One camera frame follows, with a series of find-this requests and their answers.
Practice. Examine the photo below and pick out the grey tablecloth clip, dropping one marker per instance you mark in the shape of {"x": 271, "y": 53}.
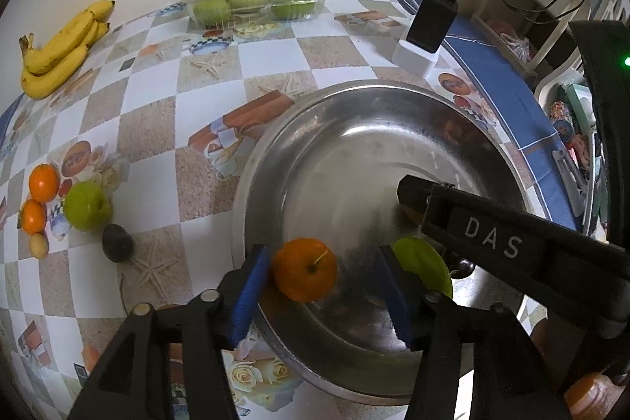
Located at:
{"x": 568, "y": 176}

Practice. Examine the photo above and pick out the small tan fruit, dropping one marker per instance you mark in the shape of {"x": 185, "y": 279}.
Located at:
{"x": 38, "y": 245}

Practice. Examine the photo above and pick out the amber bottle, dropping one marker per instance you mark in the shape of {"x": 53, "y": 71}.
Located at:
{"x": 590, "y": 395}

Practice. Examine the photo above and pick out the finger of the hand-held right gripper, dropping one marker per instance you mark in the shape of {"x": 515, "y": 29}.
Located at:
{"x": 492, "y": 233}

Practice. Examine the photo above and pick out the black power bank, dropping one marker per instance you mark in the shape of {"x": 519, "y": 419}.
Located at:
{"x": 433, "y": 19}

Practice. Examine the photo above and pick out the dark avocado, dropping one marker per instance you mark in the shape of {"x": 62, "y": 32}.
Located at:
{"x": 117, "y": 244}

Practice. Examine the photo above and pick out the small orange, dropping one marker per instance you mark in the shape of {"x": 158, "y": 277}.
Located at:
{"x": 33, "y": 217}

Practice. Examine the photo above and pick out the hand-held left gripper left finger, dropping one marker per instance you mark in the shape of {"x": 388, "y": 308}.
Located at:
{"x": 250, "y": 294}

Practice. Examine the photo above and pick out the plastic bag with pink contents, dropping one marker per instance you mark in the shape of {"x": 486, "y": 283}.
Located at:
{"x": 512, "y": 40}

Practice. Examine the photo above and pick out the large metal bowl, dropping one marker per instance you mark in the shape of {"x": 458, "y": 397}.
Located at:
{"x": 344, "y": 154}

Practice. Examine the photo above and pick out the checkered printed tablecloth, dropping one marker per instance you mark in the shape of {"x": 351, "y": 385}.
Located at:
{"x": 157, "y": 129}

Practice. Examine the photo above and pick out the yellow banana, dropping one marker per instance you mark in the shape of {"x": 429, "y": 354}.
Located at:
{"x": 99, "y": 30}
{"x": 49, "y": 80}
{"x": 64, "y": 37}

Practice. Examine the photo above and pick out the orange with short stem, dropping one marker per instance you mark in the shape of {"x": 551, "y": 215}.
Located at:
{"x": 304, "y": 270}

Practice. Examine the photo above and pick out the large orange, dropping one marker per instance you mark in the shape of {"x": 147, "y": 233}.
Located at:
{"x": 43, "y": 183}

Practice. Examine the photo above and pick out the white charger box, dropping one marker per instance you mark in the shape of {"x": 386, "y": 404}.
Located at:
{"x": 416, "y": 60}

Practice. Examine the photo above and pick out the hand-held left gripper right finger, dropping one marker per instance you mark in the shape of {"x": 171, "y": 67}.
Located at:
{"x": 396, "y": 302}

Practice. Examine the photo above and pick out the pale green box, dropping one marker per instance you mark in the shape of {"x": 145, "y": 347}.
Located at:
{"x": 581, "y": 101}

